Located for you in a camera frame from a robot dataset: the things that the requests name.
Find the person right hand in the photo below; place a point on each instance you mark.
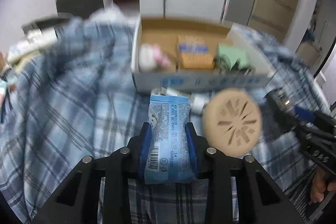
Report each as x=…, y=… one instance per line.
x=320, y=185

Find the white blue flat box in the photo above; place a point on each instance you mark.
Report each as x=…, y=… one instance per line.
x=33, y=41

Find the blue tissue packet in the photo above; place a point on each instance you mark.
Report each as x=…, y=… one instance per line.
x=168, y=158

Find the green foam sheet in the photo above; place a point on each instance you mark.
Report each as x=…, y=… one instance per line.
x=231, y=59

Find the pink white plush hair band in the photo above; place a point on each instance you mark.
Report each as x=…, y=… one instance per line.
x=151, y=58

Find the grey folded bag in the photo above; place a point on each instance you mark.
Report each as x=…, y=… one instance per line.
x=41, y=24

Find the blue plaid cloth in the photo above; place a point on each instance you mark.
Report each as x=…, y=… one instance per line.
x=78, y=98

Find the gold blue cigarette pack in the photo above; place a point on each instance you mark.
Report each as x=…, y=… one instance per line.
x=193, y=53

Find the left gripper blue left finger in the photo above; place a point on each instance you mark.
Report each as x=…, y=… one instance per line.
x=144, y=147

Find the tan round perforated pad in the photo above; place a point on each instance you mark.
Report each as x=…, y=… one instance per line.
x=232, y=122

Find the brown cardboard box on floor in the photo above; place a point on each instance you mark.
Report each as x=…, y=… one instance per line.
x=309, y=53

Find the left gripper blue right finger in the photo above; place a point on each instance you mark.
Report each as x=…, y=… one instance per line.
x=192, y=141

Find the white cardboard tray box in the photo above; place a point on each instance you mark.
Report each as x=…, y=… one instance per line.
x=165, y=31

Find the black office chair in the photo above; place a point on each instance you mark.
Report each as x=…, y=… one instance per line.
x=81, y=8

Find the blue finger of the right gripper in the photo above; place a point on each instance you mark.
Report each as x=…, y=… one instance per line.
x=304, y=114

